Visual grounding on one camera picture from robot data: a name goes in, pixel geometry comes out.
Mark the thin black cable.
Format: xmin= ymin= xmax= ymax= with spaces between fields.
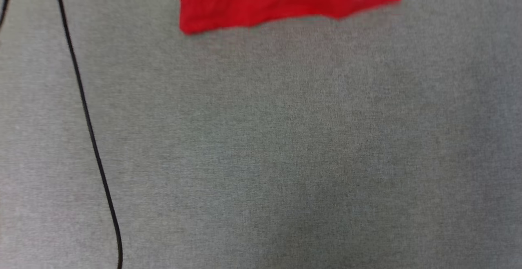
xmin=49 ymin=0 xmax=124 ymax=269
xmin=0 ymin=0 xmax=13 ymax=29

